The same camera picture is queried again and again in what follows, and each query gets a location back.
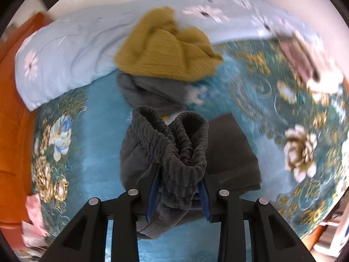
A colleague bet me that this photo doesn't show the dark grey sweatpants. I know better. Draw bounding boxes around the dark grey sweatpants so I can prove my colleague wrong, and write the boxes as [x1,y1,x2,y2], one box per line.
[119,105,262,240]

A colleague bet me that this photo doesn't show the teal floral bed blanket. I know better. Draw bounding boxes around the teal floral bed blanket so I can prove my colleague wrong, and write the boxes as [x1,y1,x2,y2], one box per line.
[29,38,349,262]

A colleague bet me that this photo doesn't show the grey cotton garment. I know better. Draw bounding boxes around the grey cotton garment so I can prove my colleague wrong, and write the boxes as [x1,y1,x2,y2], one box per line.
[116,71,188,115]

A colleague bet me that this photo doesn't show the light blue floral pillow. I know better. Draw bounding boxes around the light blue floral pillow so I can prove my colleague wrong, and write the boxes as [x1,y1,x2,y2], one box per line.
[15,0,314,111]

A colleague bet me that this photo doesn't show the mustard yellow knit sweater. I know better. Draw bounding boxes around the mustard yellow knit sweater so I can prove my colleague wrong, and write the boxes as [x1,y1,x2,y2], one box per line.
[114,7,223,82]

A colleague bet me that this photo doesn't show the orange wooden bed frame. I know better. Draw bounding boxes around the orange wooden bed frame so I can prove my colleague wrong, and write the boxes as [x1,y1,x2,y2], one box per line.
[0,12,51,229]

